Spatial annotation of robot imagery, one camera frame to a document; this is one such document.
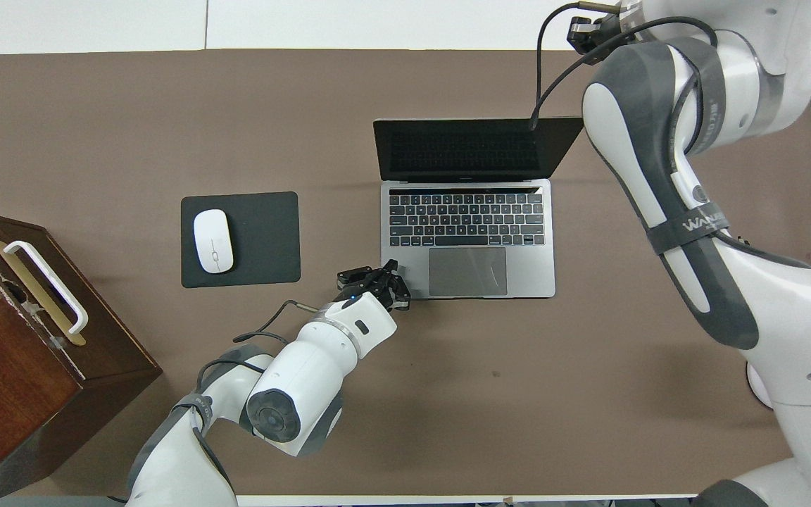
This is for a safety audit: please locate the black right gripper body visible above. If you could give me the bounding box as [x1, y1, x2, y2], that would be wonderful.
[569, 15, 623, 64]

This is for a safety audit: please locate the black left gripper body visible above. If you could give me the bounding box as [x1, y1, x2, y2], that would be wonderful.
[349, 271, 406, 311]

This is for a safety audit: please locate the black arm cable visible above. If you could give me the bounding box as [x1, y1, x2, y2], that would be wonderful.
[196, 299, 322, 395]
[529, 0, 723, 177]

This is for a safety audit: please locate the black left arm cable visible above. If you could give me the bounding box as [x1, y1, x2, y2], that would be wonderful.
[196, 299, 322, 395]

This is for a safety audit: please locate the brown table mat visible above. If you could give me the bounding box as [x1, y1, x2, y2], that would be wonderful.
[0, 48, 811, 497]

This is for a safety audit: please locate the dark brown wooden box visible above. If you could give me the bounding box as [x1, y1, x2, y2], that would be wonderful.
[0, 206, 163, 504]

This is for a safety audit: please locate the white box handle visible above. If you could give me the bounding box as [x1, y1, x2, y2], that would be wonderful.
[3, 241, 89, 334]

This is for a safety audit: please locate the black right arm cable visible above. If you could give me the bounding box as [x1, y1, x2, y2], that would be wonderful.
[529, 0, 723, 177]

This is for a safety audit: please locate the silver grey laptop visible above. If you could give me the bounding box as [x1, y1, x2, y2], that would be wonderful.
[373, 117, 584, 299]

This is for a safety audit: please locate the white computer mouse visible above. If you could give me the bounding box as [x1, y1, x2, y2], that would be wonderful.
[193, 209, 234, 274]

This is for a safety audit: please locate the white desk lamp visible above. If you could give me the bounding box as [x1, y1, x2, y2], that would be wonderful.
[746, 359, 776, 411]

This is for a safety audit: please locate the brass handle plate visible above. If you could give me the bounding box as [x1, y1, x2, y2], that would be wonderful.
[0, 239, 87, 346]

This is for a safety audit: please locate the black mouse pad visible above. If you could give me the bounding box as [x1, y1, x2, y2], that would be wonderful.
[180, 191, 302, 289]

